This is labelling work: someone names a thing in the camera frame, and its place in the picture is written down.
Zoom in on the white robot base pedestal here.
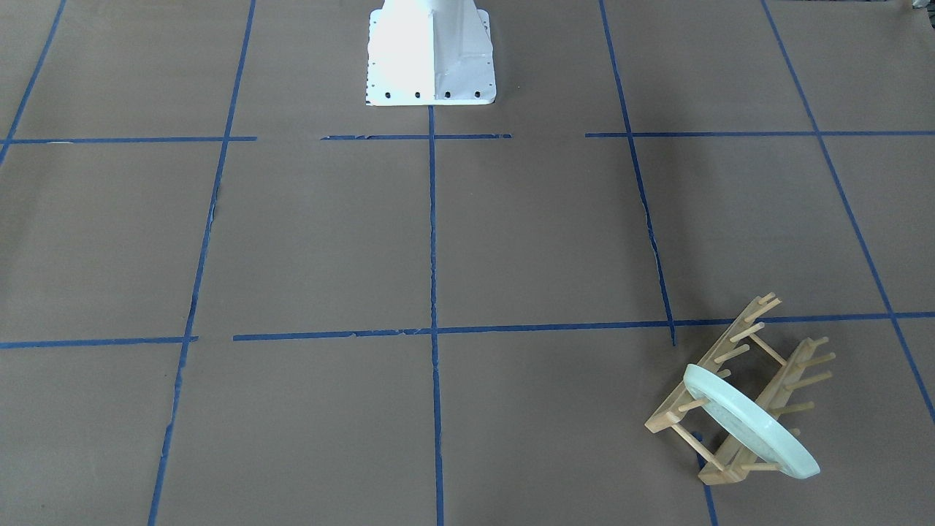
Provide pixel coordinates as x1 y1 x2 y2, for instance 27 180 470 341
365 1 497 107

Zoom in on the wooden dish rack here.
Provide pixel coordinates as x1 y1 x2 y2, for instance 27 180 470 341
644 293 836 486

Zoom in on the pale green plate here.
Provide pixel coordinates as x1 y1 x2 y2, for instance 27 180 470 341
682 364 820 479

